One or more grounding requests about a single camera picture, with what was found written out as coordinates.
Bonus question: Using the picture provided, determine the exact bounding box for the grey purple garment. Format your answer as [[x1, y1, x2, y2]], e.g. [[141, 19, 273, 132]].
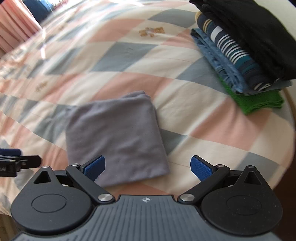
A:
[[65, 91, 170, 187]]

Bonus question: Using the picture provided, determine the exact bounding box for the green folded garment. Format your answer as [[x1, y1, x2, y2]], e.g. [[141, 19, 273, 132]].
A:
[[219, 78, 284, 115]]

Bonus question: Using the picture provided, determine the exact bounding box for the blue denim folded garment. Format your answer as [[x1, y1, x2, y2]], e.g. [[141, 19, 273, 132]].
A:
[[191, 28, 292, 95]]

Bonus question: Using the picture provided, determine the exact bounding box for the striped navy folded garment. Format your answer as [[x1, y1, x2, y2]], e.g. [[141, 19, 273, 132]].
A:
[[196, 12, 280, 91]]

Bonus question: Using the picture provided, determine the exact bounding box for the checkered pink grey duvet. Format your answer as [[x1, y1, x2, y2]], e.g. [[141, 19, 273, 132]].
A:
[[0, 0, 293, 216]]

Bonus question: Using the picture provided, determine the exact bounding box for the pink left curtain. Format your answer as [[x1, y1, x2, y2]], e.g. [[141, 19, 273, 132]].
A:
[[1, 0, 42, 53]]

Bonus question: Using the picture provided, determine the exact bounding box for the black folded garment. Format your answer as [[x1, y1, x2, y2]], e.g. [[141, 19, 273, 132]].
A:
[[191, 0, 295, 80]]

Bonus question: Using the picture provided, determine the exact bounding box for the blue object on windowsill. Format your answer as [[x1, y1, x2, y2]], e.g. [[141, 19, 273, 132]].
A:
[[23, 0, 55, 23]]

